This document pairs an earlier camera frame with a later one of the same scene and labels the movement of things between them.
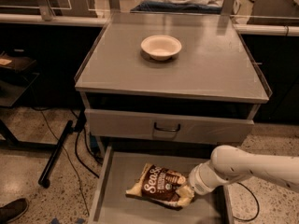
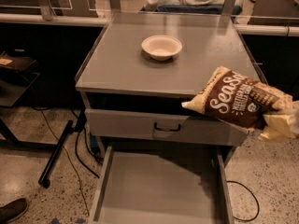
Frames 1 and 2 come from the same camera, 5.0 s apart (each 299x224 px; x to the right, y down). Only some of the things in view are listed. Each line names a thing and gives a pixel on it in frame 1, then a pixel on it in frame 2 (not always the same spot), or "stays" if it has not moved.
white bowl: (161, 47) stays
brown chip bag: (159, 185) → (238, 99)
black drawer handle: (167, 130) stays
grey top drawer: (169, 127) stays
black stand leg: (45, 175) stays
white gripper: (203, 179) → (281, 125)
